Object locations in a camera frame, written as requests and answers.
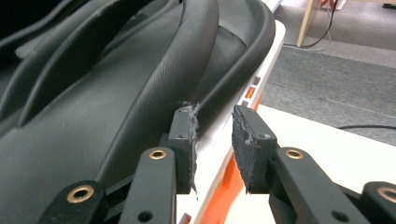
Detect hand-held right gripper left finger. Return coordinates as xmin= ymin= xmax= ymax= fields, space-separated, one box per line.
xmin=167 ymin=102 xmax=201 ymax=195

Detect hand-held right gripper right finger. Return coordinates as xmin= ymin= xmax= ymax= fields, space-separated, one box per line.
xmin=231 ymin=105 xmax=278 ymax=194

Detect white shoe rack orange legs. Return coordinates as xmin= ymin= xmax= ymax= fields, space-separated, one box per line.
xmin=176 ymin=18 xmax=288 ymax=224

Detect light wooden furniture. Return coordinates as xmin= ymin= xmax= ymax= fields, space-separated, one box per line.
xmin=295 ymin=0 xmax=316 ymax=49

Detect thin black floor cable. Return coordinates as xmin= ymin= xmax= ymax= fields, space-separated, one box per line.
xmin=336 ymin=123 xmax=396 ymax=131

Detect black hanging cable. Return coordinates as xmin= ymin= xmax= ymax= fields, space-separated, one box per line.
xmin=299 ymin=0 xmax=336 ymax=49

